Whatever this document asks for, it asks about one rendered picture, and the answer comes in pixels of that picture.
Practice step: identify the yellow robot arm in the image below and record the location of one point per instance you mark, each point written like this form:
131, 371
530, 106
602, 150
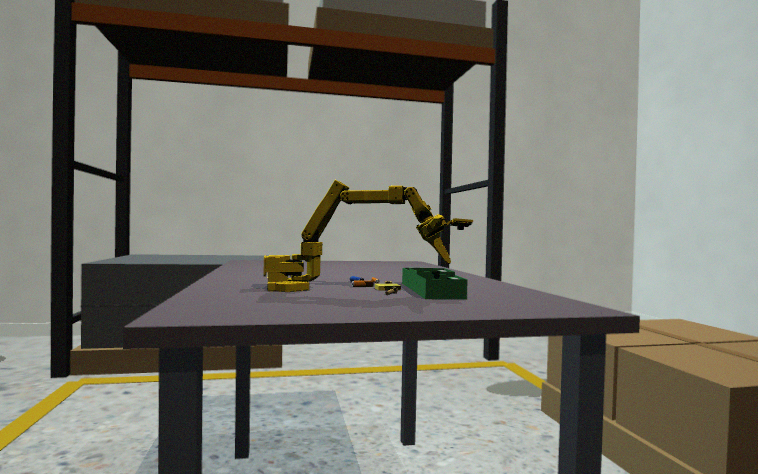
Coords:
279, 267

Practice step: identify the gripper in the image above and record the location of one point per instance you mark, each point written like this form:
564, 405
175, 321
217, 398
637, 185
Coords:
432, 226

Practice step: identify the green rack of bins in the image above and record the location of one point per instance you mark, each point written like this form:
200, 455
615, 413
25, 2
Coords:
435, 283

